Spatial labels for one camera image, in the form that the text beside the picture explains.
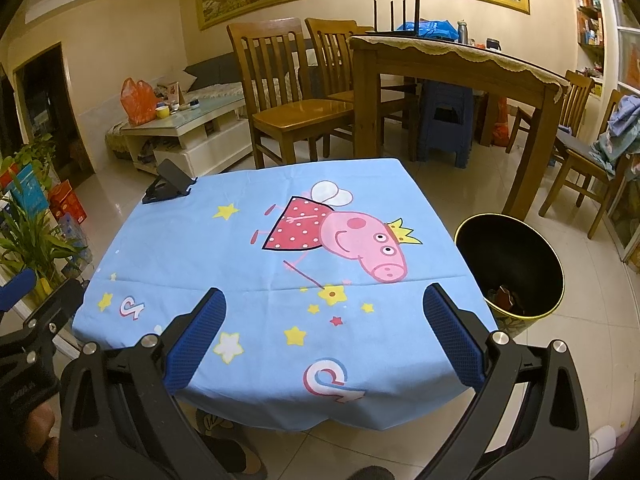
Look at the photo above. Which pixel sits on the wooden chair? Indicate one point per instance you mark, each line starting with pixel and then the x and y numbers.
pixel 330 45
pixel 300 112
pixel 577 90
pixel 575 165

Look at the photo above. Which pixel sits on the grey seat cushion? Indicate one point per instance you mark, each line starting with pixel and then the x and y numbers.
pixel 575 142

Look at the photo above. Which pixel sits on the black trash bin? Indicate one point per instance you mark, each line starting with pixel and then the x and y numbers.
pixel 500 250

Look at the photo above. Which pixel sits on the black mug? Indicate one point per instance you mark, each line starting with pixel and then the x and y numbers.
pixel 493 45

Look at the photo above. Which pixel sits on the black phone stand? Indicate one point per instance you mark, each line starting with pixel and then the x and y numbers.
pixel 172 177

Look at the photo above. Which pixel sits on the white coffee table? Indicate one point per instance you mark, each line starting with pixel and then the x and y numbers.
pixel 200 110

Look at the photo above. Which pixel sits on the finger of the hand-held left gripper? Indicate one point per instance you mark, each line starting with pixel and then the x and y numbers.
pixel 55 305
pixel 17 287

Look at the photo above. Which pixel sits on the yellow cup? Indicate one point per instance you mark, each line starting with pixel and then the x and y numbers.
pixel 162 111

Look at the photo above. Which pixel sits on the grey sofa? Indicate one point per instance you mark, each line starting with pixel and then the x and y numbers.
pixel 215 67

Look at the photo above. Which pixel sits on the black router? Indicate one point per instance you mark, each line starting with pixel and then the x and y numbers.
pixel 395 31

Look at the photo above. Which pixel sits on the blue plastic bag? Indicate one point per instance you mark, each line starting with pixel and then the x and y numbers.
pixel 435 29

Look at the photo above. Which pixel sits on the blue cartoon pig tablecloth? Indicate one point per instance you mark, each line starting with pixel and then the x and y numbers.
pixel 250 310

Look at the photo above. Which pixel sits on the patterned slipper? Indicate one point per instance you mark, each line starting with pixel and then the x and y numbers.
pixel 215 422

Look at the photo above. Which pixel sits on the white wall shelf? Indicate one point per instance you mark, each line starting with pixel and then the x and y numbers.
pixel 590 20

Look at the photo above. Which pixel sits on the leafy potted plant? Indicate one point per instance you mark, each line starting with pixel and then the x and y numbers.
pixel 35 152

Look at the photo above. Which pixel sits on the beige lace table cover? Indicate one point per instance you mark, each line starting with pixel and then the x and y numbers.
pixel 480 55

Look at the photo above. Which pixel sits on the grey thermos bottle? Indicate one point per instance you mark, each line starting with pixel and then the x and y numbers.
pixel 463 33

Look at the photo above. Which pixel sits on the red gift box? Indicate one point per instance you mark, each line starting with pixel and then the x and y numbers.
pixel 67 205

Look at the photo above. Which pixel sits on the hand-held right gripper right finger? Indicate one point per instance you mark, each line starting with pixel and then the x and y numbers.
pixel 455 340

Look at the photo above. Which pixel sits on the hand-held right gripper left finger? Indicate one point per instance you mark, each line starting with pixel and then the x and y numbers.
pixel 195 340

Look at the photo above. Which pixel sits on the wooden dining table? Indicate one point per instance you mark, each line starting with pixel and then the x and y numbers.
pixel 425 62

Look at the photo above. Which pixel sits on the blue gift box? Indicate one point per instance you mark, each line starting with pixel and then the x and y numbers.
pixel 30 187

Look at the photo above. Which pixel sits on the red plastic bag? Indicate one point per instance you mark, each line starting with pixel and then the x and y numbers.
pixel 501 125

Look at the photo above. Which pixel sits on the pile of clothes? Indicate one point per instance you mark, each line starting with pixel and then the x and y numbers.
pixel 617 135

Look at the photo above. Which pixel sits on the person's left hand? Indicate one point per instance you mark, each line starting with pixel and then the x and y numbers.
pixel 40 435

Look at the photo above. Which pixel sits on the orange plastic bag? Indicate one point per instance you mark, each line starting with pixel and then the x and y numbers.
pixel 137 102

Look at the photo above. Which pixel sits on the blue plastic stool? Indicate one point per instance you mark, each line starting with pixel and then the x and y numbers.
pixel 442 135

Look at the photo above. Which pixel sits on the green bamboo plant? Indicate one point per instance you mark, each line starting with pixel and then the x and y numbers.
pixel 30 240

